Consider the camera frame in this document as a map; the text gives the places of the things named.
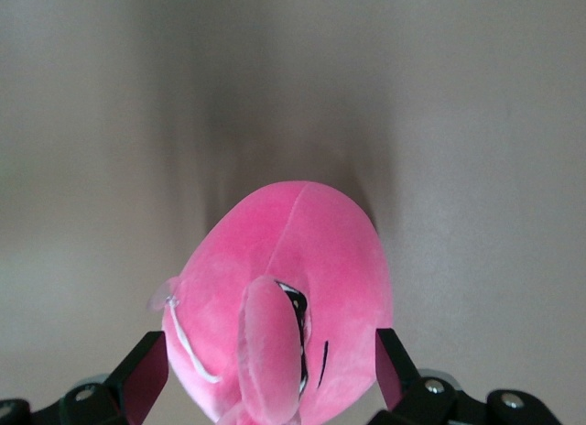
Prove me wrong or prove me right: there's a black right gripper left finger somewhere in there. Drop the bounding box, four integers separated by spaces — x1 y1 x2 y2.
61 331 170 425

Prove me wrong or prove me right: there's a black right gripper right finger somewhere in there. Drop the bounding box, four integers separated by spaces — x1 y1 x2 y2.
373 327 486 425

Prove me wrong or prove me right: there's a pink plush toy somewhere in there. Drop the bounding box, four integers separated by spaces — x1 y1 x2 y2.
148 180 393 425

